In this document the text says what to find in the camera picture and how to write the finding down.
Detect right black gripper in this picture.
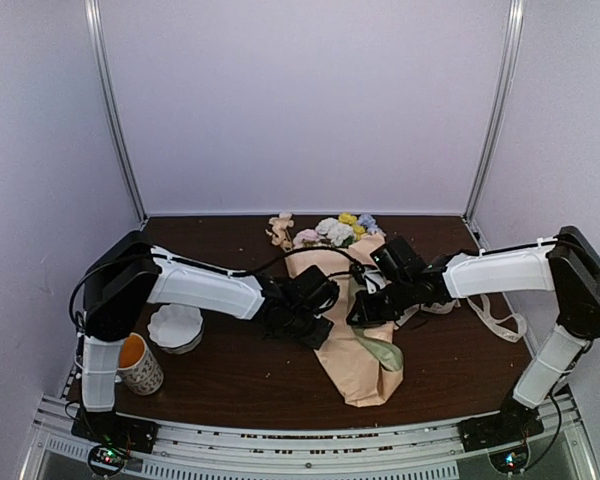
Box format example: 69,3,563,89
347,277,415,328

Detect pink and green wrapping paper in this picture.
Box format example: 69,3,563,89
286,249,404,408

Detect blue flower stem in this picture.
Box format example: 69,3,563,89
356,214,385,236

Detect yellow flower stem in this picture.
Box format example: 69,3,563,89
337,212,367,246

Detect peach blossom stem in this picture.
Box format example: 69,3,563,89
265,212,294,252

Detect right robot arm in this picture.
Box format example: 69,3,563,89
347,226,600,442

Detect white printed ribbon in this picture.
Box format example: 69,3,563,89
419,293,527,345

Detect white scalloped bowl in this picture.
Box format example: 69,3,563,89
147,304,204,355

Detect patterned mug with orange inside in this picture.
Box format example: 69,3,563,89
118,333,164,396

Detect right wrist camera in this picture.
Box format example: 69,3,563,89
349,265,387,295

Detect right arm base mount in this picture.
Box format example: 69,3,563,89
458,413,544,476

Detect aluminium front rail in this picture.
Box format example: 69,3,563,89
16,393,600,479

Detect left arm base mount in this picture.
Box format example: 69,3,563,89
71,410,159,478

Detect right aluminium frame post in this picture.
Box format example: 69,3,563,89
463,0,526,226

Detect aluminium frame post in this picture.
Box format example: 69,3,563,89
84,0,149,225
463,0,526,226

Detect left aluminium frame post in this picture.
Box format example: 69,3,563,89
84,0,149,225

